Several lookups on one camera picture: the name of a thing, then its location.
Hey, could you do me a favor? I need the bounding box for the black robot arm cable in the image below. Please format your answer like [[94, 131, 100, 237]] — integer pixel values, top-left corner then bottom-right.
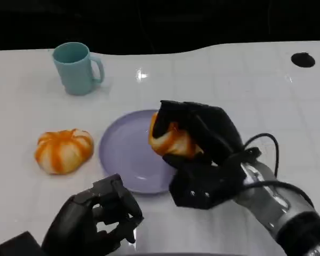
[[242, 180, 315, 211], [241, 132, 280, 178]]

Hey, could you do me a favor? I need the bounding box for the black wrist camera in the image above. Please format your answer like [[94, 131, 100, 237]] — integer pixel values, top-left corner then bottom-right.
[[0, 231, 47, 256], [169, 164, 247, 211]]

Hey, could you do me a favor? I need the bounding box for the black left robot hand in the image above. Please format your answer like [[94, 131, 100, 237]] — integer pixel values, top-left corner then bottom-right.
[[41, 173, 145, 256]]

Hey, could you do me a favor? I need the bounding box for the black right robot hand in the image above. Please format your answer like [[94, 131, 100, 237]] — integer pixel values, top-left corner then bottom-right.
[[149, 100, 245, 169]]

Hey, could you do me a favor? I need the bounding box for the lilac plate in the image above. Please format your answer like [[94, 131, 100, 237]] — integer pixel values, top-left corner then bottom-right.
[[98, 109, 177, 195]]

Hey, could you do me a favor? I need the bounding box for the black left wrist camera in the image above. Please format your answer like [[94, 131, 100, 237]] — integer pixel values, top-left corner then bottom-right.
[[0, 231, 47, 256]]

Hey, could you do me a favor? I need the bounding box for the pale green mug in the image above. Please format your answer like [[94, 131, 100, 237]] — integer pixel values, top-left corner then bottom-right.
[[52, 42, 106, 96]]

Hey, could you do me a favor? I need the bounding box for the orange white toy bread roll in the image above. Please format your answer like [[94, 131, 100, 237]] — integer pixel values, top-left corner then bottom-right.
[[34, 129, 94, 175], [148, 111, 205, 158]]

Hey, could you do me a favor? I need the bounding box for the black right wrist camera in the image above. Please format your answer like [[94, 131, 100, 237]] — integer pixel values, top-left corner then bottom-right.
[[169, 164, 247, 211]]

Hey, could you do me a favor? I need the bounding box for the black backdrop cloth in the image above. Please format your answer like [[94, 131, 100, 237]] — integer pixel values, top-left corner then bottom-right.
[[0, 0, 320, 55]]

